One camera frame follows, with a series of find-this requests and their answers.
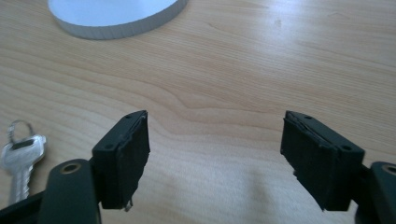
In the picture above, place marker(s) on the silver key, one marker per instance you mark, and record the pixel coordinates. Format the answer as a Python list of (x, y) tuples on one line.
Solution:
[(19, 161)]

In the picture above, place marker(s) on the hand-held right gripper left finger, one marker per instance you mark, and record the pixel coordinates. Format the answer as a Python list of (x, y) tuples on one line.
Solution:
[(121, 168)]

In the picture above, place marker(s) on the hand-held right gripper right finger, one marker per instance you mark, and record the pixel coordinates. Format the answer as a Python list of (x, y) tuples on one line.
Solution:
[(317, 165)]

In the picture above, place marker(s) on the white round disc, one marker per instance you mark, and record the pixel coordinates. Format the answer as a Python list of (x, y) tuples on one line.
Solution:
[(115, 14)]

